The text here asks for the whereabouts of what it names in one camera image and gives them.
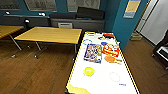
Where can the cardboard box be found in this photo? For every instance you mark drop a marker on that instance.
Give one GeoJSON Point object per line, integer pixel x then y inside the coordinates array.
{"type": "Point", "coordinates": [136, 36]}

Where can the yellow colander bowl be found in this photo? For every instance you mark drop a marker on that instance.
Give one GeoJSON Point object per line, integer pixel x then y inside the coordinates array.
{"type": "Point", "coordinates": [89, 71]}

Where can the white door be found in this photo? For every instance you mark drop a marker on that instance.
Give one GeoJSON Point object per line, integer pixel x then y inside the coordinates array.
{"type": "Point", "coordinates": [142, 20]}

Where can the small white item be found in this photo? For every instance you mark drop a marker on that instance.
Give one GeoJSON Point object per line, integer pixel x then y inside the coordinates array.
{"type": "Point", "coordinates": [7, 13]}
{"type": "Point", "coordinates": [41, 14]}

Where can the blue rimmed round plate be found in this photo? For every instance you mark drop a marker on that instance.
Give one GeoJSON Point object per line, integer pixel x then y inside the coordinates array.
{"type": "Point", "coordinates": [87, 41]}

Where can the black sofa back cushion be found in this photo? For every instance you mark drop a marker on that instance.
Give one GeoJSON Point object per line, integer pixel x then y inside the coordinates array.
{"type": "Point", "coordinates": [90, 12]}

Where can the framed glass window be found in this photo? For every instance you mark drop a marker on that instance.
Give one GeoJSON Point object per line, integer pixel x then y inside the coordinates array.
{"type": "Point", "coordinates": [8, 3]}
{"type": "Point", "coordinates": [83, 4]}
{"type": "Point", "coordinates": [40, 4]}

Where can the black wheeled cart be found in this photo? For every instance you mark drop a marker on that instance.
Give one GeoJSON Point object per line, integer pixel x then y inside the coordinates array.
{"type": "Point", "coordinates": [161, 53]}

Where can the white paper sign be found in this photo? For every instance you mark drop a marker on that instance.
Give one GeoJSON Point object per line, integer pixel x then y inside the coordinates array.
{"type": "Point", "coordinates": [65, 25]}

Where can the long dark grey bench sofa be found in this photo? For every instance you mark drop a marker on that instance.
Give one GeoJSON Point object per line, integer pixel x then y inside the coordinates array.
{"type": "Point", "coordinates": [18, 20]}

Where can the wooden table with metal legs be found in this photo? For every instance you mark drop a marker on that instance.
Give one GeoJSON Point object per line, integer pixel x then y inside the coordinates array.
{"type": "Point", "coordinates": [6, 30]}
{"type": "Point", "coordinates": [50, 34]}

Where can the small black round speaker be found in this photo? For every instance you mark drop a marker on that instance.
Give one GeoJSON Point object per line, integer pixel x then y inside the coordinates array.
{"type": "Point", "coordinates": [26, 22]}

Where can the white table with yellow edge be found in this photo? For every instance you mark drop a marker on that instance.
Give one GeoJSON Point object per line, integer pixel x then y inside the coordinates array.
{"type": "Point", "coordinates": [100, 80]}

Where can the yellow wall poster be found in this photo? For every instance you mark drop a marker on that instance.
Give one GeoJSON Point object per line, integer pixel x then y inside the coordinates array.
{"type": "Point", "coordinates": [132, 9]}

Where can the red and black game piece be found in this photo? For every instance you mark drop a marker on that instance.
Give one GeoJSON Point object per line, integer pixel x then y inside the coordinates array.
{"type": "Point", "coordinates": [108, 35]}

